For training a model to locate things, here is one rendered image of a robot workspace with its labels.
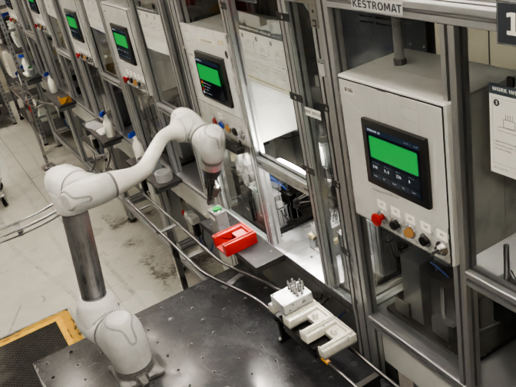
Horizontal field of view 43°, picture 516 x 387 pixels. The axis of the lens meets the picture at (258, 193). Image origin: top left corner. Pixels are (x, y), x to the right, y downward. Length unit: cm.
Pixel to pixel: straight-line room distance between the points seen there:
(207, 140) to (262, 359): 87
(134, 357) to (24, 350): 180
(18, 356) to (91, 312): 166
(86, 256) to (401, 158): 134
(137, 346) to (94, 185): 65
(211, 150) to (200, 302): 75
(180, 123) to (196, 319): 85
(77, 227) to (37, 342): 189
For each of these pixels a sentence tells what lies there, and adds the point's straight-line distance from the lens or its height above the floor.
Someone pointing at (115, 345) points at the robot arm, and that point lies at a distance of 257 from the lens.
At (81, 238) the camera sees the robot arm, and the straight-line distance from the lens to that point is 257.
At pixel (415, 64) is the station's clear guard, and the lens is 168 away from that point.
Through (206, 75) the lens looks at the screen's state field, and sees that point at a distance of 269.
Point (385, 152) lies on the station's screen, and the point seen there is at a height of 163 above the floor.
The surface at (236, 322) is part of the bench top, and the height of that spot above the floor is 68.
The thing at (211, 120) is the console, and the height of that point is 141.
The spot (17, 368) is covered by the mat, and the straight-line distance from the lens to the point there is 422.
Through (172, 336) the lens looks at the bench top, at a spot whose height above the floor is 68.
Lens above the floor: 239
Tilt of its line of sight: 27 degrees down
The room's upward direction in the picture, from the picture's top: 12 degrees counter-clockwise
